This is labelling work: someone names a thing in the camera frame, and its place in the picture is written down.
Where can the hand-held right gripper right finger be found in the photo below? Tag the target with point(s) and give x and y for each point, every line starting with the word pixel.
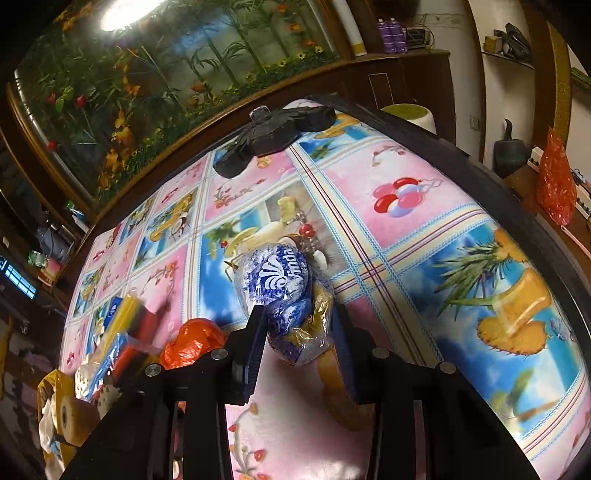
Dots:
pixel 345 357

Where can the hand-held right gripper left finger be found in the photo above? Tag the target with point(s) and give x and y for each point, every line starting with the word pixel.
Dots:
pixel 254 350

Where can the orange bag with blue cloth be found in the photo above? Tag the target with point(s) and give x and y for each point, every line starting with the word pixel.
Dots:
pixel 194 344

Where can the blue white tissue pack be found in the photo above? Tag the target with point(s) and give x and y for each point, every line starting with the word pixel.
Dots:
pixel 277 277

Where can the yellow green sponge pack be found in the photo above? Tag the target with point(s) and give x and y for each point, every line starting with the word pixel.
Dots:
pixel 131 316

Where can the orange blue sponge pack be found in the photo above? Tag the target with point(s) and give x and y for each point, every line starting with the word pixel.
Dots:
pixel 120 360

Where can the yellow cardboard box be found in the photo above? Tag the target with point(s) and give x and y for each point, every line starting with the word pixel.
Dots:
pixel 51 384

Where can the red label motor with roller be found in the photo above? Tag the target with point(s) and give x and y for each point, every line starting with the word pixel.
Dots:
pixel 74 417

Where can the black flat tool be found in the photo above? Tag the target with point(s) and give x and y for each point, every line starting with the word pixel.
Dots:
pixel 272 134

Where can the green top white stool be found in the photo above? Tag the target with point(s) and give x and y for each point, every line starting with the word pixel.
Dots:
pixel 406 112

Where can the dark ceramic jug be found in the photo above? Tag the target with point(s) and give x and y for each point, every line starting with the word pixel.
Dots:
pixel 508 150

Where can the orange plastic bag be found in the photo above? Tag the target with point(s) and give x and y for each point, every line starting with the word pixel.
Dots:
pixel 556 184

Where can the flower painted glass panel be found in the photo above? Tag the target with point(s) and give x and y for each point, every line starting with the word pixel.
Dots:
pixel 161 69

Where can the purple spray can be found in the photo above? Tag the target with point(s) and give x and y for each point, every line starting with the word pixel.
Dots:
pixel 398 34
pixel 384 34

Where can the white rolled paper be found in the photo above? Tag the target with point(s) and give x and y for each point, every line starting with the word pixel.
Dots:
pixel 352 27

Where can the yellow block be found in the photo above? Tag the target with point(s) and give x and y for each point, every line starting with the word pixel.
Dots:
pixel 493 42

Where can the black tool bundle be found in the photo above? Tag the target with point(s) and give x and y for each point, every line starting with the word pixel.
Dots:
pixel 517 39

